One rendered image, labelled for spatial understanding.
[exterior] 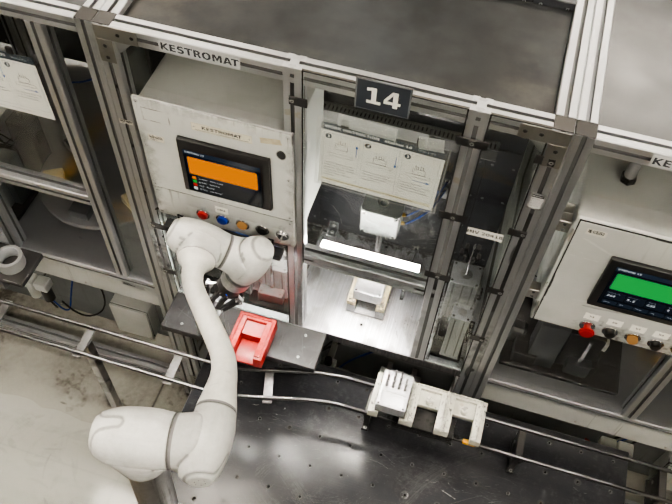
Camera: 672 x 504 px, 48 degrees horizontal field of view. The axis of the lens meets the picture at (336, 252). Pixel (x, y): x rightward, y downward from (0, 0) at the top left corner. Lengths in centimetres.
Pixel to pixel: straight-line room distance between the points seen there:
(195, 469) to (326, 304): 102
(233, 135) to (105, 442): 78
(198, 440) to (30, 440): 186
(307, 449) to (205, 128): 120
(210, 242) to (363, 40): 67
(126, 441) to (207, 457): 18
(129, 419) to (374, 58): 98
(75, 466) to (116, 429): 167
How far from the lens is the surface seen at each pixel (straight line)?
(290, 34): 182
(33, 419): 362
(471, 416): 254
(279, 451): 264
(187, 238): 205
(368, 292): 252
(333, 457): 263
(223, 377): 188
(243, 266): 208
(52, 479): 349
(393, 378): 248
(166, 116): 196
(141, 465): 183
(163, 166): 212
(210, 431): 179
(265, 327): 252
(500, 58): 181
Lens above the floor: 315
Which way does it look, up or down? 55 degrees down
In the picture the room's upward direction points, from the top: 3 degrees clockwise
